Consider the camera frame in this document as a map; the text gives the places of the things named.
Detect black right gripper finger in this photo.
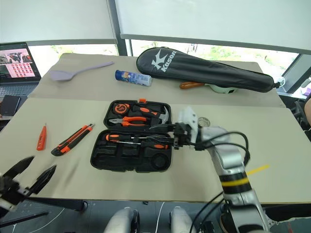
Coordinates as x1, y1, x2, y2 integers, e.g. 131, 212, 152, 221
145, 135, 174, 144
148, 123, 176, 132

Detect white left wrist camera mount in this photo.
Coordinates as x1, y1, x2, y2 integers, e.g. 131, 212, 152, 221
0, 198, 13, 215

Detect small white round object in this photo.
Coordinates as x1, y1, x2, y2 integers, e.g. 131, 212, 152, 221
273, 76, 286, 88

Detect orange handled pliers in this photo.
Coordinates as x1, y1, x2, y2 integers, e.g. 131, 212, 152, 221
108, 116, 150, 128

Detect pale green plastic object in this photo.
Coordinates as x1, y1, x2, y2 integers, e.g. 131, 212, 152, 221
206, 83, 238, 94

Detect black Kason racket bag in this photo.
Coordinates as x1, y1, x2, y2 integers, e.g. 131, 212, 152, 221
136, 47, 279, 93

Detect white roller blind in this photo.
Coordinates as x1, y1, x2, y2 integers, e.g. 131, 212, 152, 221
114, 0, 311, 55
0, 0, 119, 46

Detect orange brown handle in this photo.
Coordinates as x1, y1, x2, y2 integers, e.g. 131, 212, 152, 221
179, 82, 205, 90

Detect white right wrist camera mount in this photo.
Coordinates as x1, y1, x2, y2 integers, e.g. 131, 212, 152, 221
176, 106, 198, 144

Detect orange black utility knife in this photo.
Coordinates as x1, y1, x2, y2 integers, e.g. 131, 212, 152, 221
51, 123, 95, 157

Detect orange black tape measure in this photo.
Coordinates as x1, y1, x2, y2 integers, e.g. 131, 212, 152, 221
113, 103, 131, 115

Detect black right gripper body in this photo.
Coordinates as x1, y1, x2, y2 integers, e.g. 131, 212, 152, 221
171, 122, 195, 150

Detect orange test pen screwdriver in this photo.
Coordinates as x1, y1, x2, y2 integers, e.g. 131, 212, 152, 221
36, 123, 48, 151

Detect silver rounded robot leg shell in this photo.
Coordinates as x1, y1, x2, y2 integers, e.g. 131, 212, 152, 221
169, 206, 195, 233
104, 209, 140, 233

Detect small orange black screwdriver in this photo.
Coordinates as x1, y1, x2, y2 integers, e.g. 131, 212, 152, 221
131, 136, 170, 150

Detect yellow cable tie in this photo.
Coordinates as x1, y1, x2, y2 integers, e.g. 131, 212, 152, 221
222, 165, 270, 187

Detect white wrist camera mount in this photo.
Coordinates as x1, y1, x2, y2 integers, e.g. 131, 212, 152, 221
0, 198, 13, 215
176, 106, 198, 144

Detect claw hammer orange grip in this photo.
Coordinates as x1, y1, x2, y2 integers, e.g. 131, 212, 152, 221
132, 104, 171, 122

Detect open laptop computer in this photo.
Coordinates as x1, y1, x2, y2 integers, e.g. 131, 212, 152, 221
0, 42, 43, 99

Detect black smartphone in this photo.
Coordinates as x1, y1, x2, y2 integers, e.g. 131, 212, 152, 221
0, 95, 21, 117

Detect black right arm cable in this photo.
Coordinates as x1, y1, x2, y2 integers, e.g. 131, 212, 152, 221
189, 132, 251, 233

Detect blue printed tube can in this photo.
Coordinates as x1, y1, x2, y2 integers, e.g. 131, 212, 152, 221
115, 69, 153, 86

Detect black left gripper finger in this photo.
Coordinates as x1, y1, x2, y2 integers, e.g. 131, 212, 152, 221
3, 156, 35, 179
29, 165, 57, 195

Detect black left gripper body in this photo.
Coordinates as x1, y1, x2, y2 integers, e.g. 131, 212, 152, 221
0, 172, 33, 209

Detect black metal frame bar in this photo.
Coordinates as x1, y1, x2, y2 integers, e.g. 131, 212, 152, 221
24, 196, 89, 212

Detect large orange black screwdriver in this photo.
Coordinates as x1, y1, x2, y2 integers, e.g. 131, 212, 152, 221
104, 133, 143, 145

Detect clear tape roll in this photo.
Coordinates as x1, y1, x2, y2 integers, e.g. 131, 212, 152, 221
198, 116, 211, 128

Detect black plastic tool case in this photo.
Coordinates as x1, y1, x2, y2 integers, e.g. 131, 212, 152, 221
90, 98, 173, 173

